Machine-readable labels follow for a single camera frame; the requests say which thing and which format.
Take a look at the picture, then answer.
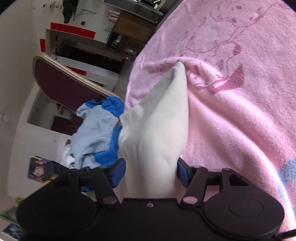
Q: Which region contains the beige shirt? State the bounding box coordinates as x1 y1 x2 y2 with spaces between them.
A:
116 62 189 199

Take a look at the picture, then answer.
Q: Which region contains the white garment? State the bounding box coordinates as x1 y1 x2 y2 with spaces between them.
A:
60 145 75 169

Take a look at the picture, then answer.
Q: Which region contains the light blue waffle sweater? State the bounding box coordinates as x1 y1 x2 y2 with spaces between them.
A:
71 103 111 169

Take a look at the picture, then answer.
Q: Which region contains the blue garment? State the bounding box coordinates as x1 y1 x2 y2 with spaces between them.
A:
86 96 124 166

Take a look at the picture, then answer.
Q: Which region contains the pink cartoon blanket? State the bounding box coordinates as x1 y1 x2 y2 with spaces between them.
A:
125 1 295 231

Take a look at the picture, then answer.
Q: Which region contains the wooden cabinet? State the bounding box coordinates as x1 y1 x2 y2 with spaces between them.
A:
106 11 156 59

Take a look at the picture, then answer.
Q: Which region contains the maroon chair with gold frame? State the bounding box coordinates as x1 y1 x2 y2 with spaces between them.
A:
32 53 116 111

